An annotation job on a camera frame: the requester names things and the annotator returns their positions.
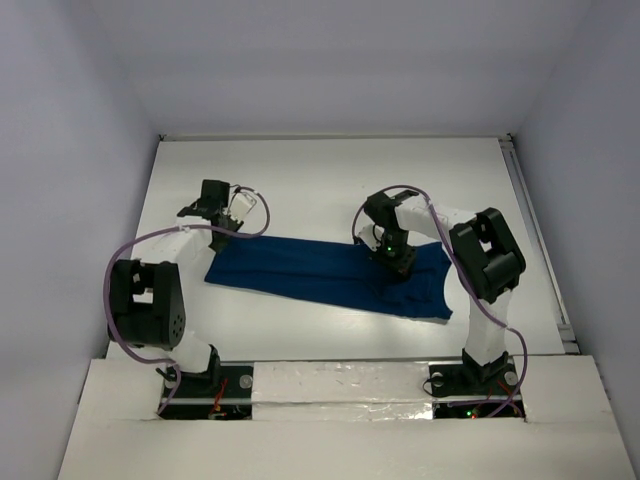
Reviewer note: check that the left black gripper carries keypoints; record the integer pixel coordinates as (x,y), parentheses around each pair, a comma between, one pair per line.
(228,224)

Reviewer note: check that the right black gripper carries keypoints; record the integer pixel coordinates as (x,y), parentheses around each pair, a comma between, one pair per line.
(402,267)

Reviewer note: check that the blue printed t-shirt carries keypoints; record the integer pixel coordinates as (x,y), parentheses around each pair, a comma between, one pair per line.
(335,274)

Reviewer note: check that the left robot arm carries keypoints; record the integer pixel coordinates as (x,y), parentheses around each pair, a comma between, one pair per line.
(146,297)

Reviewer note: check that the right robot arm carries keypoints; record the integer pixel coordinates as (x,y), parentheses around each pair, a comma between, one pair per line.
(481,248)

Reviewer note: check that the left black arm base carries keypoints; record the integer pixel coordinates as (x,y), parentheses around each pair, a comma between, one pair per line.
(227,398)

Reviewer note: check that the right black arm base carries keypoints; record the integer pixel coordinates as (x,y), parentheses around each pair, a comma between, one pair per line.
(456,395)

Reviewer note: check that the silver foil covered panel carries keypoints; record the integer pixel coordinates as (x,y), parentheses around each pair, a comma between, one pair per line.
(362,391)

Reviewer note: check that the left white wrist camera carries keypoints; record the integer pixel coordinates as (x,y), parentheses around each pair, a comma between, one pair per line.
(241,204)

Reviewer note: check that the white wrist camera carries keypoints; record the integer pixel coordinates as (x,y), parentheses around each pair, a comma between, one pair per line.
(241,204)
(371,236)

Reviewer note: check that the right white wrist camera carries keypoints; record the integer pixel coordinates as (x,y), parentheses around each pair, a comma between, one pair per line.
(371,236)

